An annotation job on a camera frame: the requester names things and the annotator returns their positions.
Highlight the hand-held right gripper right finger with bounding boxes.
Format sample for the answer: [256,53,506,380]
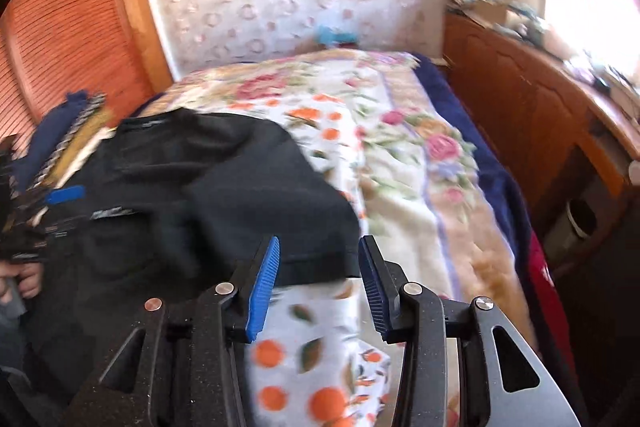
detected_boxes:
[358,235,583,427]

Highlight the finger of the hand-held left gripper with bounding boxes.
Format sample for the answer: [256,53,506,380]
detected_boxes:
[15,184,87,228]

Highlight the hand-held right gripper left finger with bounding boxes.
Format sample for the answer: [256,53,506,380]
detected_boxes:
[65,236,281,427]

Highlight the black garment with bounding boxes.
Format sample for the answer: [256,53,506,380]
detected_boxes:
[20,107,363,408]

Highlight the stack of folded clothes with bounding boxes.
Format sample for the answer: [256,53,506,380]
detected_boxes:
[10,89,121,208]

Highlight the person's left hand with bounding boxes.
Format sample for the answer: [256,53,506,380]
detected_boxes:
[4,259,44,301]

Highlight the orange fruit print blanket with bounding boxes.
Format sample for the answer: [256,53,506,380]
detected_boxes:
[245,92,396,427]

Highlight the floral blanket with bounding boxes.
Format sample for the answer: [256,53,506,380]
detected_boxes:
[165,49,536,333]

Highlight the red cloth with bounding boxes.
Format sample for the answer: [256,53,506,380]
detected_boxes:
[525,232,576,358]

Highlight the wooden louvered wardrobe door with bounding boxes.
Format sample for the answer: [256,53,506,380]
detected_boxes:
[0,0,173,142]

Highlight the navy bed sheet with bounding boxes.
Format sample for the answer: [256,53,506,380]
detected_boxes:
[415,54,543,258]

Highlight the long wooden cabinet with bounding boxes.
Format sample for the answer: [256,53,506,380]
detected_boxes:
[442,12,640,228]

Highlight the blue tissue box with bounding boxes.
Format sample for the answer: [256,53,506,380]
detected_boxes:
[315,24,361,48]

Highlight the cardboard box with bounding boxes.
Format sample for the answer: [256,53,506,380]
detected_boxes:
[474,0,522,28]

